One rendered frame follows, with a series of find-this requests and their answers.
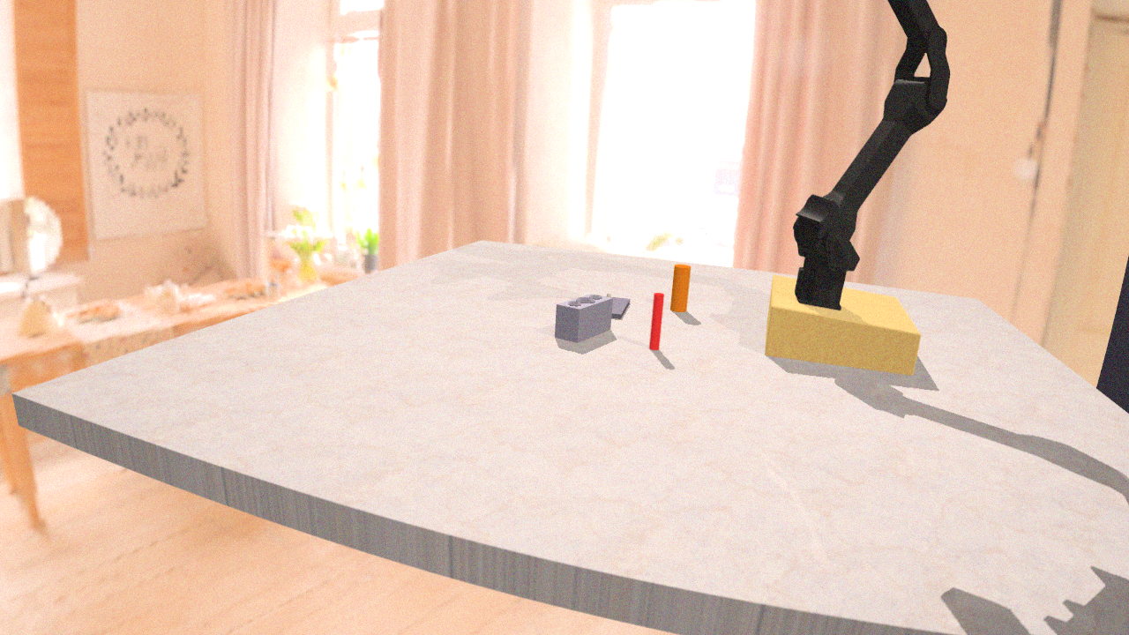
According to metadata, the red peg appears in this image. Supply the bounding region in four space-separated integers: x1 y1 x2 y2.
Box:
649 293 664 350

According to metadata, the orange cylinder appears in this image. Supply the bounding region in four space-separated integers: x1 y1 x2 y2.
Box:
669 266 691 312

